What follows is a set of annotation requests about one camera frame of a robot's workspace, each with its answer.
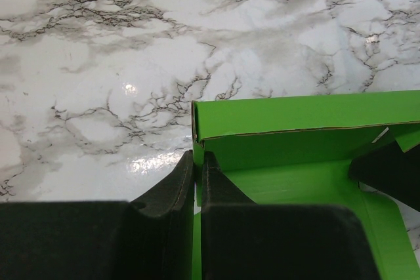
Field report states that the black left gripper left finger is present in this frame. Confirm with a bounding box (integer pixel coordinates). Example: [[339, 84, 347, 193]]
[[1, 151, 194, 279]]

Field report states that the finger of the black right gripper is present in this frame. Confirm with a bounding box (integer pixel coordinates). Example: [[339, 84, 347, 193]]
[[348, 141, 419, 210]]

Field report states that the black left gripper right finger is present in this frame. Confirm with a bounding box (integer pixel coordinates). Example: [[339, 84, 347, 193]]
[[201, 151, 380, 279]]

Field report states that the green paper box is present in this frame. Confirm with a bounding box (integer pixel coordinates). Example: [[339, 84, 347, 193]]
[[192, 90, 419, 279]]

